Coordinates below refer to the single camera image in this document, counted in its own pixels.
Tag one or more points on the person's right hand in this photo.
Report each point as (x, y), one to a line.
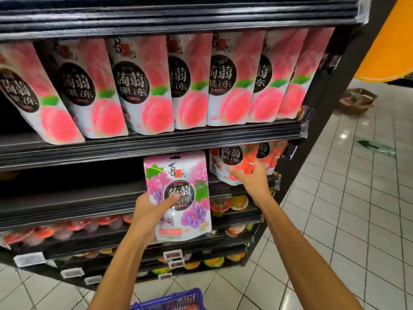
(257, 185)

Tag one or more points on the person's left hand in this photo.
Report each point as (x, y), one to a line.
(150, 219)

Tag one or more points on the purple-white jelly bag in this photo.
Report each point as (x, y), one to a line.
(187, 171)

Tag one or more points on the dark grey metal shelf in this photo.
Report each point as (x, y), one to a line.
(129, 142)

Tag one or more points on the blue plastic shopping basket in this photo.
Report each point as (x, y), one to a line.
(168, 300)

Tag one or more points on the row of pink-white bags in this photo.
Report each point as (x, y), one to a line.
(148, 80)

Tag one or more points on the person's right forearm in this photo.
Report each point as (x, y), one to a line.
(310, 261)

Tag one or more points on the person's left forearm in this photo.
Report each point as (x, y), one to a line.
(122, 274)

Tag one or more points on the white price tag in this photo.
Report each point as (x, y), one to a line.
(176, 263)
(93, 279)
(165, 275)

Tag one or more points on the row of small yellow-green cups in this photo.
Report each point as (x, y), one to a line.
(213, 261)

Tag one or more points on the row of small pink-lid cups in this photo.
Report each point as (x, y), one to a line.
(64, 228)

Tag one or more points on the green floor arrow sticker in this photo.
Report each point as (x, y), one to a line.
(375, 148)

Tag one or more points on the small brown cardboard box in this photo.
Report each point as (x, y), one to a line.
(358, 100)

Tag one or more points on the orange aisle sign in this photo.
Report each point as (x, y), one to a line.
(390, 42)

